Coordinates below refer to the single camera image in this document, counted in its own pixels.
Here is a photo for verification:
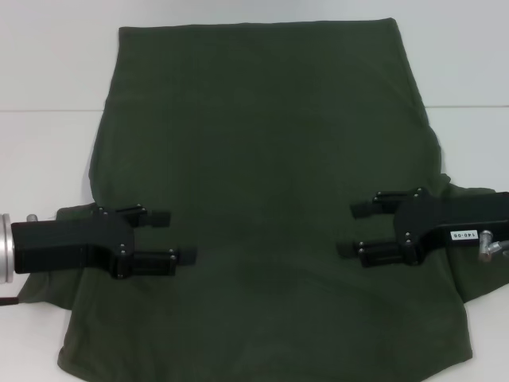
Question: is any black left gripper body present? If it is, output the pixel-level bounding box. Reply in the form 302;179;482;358
10;205;137;279

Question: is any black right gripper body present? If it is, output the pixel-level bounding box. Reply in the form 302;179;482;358
393;192;509;267

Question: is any dark green t-shirt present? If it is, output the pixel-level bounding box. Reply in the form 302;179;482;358
17;18;509;382

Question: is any silver right gripper cable plug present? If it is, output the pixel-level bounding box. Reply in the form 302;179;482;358
479;229;509;262

